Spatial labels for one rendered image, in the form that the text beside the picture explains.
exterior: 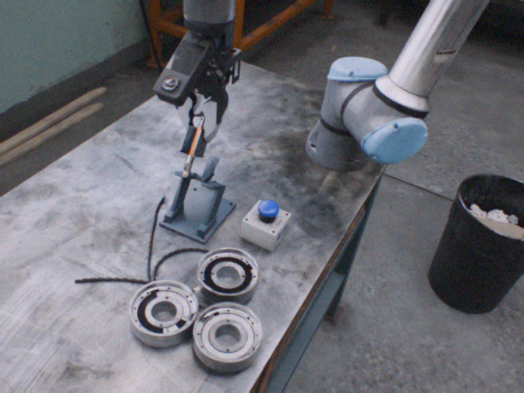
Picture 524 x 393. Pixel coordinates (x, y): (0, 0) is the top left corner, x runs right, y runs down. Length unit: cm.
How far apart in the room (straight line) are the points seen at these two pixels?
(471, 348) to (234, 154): 119
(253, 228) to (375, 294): 114
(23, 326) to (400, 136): 71
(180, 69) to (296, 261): 41
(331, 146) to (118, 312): 58
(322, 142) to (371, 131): 20
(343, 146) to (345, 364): 88
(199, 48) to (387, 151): 42
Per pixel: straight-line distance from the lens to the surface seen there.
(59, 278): 94
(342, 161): 118
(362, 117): 104
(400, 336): 196
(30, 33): 266
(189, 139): 88
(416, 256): 224
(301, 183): 114
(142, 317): 84
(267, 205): 95
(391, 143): 101
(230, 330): 84
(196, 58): 79
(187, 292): 86
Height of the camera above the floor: 151
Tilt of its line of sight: 41 degrees down
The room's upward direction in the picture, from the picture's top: 8 degrees clockwise
